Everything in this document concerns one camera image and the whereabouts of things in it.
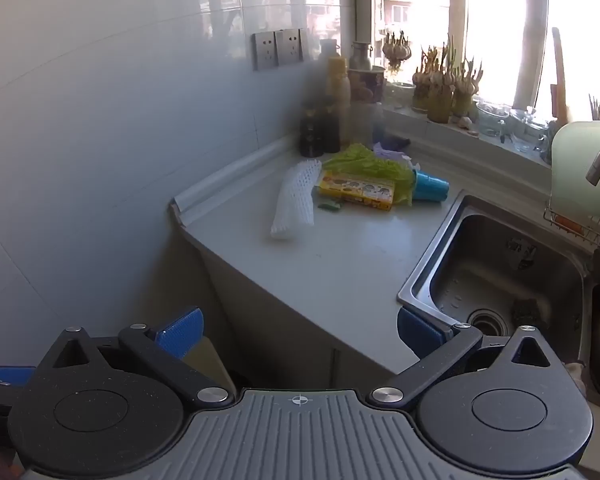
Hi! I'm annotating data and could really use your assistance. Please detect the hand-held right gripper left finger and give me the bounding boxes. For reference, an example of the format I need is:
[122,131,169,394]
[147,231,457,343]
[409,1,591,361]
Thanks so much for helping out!
[30,306,233,407]

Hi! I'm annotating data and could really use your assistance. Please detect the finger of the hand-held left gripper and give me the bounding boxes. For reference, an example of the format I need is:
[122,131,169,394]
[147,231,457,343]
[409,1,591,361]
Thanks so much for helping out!
[0,365,37,413]

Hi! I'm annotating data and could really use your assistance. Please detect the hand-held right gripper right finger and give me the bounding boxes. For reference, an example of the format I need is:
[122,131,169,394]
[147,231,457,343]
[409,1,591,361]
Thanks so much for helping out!
[370,305,568,406]

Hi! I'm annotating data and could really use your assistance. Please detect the blue plastic cups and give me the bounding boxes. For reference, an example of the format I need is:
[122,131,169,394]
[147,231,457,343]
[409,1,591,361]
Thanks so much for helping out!
[411,170,451,204]

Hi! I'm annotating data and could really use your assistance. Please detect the yellow printed box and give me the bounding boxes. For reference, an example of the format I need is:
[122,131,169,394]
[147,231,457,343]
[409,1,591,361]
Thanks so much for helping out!
[314,170,396,212]

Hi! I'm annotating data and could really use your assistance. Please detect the white foam fruit net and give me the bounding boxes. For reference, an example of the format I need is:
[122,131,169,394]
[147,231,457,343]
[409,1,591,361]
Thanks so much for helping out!
[270,158,324,240]

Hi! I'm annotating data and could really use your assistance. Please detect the green plastic bag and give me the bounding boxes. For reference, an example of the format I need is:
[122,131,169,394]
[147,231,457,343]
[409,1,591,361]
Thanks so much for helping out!
[322,143,417,207]

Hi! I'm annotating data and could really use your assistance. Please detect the grey counter cabinet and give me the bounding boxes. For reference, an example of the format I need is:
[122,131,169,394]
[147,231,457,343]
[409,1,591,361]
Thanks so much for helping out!
[199,245,422,392]

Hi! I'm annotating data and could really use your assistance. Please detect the stainless steel sink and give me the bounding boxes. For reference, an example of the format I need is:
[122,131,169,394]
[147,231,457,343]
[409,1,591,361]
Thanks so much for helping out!
[397,189,599,361]

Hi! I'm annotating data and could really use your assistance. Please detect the pale purple plastic wrap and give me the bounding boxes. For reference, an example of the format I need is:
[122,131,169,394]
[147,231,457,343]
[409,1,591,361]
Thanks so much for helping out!
[371,141,421,171]

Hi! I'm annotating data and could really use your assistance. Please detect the black bottle with gold collar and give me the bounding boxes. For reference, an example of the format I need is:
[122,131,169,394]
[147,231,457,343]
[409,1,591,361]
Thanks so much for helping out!
[322,105,344,154]
[299,105,327,159]

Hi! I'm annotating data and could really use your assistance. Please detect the glass jar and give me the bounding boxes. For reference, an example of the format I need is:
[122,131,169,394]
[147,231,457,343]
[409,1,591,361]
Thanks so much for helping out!
[477,101,511,137]
[509,107,549,154]

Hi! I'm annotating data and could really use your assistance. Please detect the light green cutting board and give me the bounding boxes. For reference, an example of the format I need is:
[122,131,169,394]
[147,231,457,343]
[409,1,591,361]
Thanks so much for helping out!
[550,120,600,222]

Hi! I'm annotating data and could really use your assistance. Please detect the sprouting garlic cup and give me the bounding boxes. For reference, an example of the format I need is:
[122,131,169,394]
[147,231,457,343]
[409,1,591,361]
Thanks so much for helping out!
[452,57,484,119]
[412,47,431,112]
[426,35,455,124]

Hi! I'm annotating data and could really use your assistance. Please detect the clear plastic cup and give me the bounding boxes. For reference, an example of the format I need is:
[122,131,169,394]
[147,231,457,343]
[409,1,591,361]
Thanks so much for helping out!
[385,80,416,109]

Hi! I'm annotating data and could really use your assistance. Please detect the purple instant noodle cup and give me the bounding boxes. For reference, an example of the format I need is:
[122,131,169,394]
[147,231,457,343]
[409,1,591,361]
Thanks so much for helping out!
[347,66,387,104]

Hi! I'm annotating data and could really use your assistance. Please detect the white bottle with yellow cap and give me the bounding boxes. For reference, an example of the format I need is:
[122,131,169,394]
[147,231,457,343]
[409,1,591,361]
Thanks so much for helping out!
[326,55,352,112]

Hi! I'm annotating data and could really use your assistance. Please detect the hanging garlic bunch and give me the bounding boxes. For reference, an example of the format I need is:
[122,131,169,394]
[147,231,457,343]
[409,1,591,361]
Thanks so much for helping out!
[382,30,412,73]

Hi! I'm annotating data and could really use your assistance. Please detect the metal canister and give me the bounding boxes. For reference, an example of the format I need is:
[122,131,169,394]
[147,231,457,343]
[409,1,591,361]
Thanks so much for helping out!
[350,41,374,71]

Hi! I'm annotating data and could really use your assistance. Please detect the wooden cutting board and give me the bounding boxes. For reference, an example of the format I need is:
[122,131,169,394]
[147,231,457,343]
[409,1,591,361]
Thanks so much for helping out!
[551,27,574,127]

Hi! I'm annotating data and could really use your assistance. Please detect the window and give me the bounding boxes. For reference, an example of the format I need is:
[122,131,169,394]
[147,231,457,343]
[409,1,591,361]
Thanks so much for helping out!
[370,0,600,128]

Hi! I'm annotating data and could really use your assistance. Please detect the wire dish rack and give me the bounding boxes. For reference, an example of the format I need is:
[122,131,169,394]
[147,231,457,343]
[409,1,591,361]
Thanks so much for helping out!
[543,199,600,252]

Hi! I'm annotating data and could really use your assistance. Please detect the silver wall socket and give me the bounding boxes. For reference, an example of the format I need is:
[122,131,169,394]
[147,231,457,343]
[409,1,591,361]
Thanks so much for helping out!
[275,29,301,67]
[252,31,277,71]

